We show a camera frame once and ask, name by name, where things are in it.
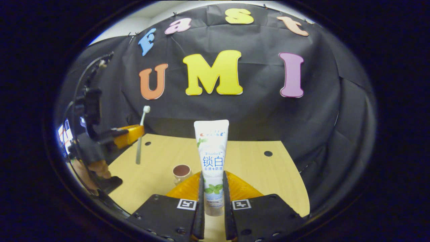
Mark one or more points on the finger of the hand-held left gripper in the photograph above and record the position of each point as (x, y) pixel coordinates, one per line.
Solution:
(131, 134)

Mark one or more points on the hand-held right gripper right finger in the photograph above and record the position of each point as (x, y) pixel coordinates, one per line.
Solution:
(227, 218)

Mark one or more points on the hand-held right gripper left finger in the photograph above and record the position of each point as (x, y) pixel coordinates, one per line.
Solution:
(201, 215)

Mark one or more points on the white toothbrush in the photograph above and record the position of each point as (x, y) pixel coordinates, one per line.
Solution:
(138, 151)

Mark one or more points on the beige cup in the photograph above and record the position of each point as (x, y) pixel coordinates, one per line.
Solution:
(178, 178)

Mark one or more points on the white toothpaste tube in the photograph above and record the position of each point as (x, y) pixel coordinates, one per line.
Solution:
(211, 151)

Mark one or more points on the wooden desktop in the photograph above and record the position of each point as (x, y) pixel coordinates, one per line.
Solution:
(248, 168)

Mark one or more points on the bright background screen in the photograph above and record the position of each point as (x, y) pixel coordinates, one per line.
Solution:
(65, 134)

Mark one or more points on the black backdrop cloth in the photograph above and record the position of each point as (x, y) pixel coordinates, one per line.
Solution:
(262, 117)

